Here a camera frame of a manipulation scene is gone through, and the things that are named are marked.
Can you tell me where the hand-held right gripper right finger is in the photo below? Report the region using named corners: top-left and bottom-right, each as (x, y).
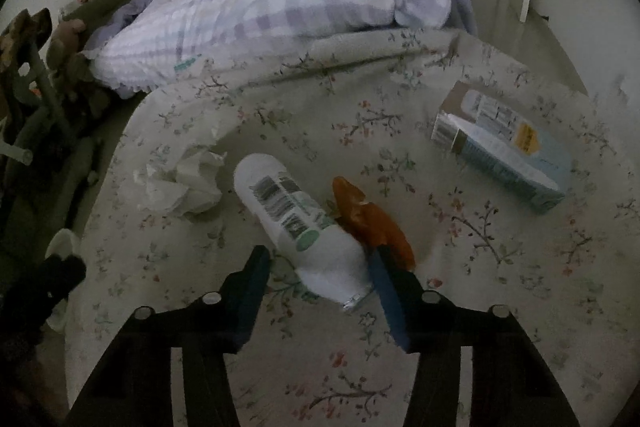
top-left (367, 246), bottom-right (581, 427)

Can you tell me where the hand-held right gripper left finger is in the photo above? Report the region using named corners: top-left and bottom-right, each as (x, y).
top-left (62, 245), bottom-right (273, 427)

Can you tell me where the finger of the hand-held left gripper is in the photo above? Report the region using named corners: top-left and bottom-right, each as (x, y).
top-left (40, 254), bottom-right (87, 303)

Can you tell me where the white trash bin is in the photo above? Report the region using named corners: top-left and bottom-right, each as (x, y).
top-left (44, 228), bottom-right (83, 333)

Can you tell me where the orange wrapper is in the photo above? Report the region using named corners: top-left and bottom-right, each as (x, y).
top-left (332, 177), bottom-right (416, 272)

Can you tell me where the white tube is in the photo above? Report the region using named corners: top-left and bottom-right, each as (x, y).
top-left (233, 153), bottom-right (375, 310)

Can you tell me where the crumpled white tissue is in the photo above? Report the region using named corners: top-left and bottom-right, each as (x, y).
top-left (132, 146), bottom-right (226, 215)

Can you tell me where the floral bed sheet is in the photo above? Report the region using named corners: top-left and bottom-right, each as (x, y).
top-left (65, 27), bottom-right (640, 427)

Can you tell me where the blue and white carton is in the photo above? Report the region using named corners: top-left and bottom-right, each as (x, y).
top-left (431, 81), bottom-right (572, 214)

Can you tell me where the pink plush toy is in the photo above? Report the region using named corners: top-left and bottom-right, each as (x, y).
top-left (47, 18), bottom-right (111, 108)

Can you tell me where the brown plush toy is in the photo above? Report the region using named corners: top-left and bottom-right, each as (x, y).
top-left (0, 7), bottom-right (53, 68)

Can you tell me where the plaid quilt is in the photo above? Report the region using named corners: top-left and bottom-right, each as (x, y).
top-left (82, 0), bottom-right (476, 100)

